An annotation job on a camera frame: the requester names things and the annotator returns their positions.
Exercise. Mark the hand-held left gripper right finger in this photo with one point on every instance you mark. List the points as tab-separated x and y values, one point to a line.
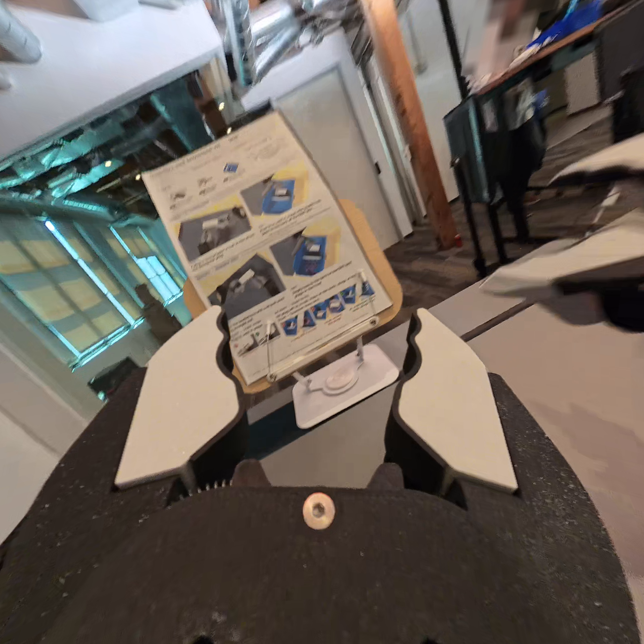
453	402

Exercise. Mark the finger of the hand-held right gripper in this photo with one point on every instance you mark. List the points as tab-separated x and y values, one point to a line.
603	158
578	261

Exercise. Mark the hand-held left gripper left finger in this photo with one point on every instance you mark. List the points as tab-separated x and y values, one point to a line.
186	392

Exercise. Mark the small red item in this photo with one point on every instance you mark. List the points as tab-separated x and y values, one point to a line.
457	241

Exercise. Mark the workbench with wooden top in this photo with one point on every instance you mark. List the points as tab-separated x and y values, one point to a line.
468	151

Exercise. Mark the window with white blinds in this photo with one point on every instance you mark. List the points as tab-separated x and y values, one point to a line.
60	287

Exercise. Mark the printed instruction sheet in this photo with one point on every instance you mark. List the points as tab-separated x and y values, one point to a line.
261	226

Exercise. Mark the wooden pillar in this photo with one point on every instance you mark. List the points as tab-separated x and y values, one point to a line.
402	100

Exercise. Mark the white office pod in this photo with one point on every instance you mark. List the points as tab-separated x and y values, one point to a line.
322	126

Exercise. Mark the silver ventilation duct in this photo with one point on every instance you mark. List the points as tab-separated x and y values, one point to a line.
271	45

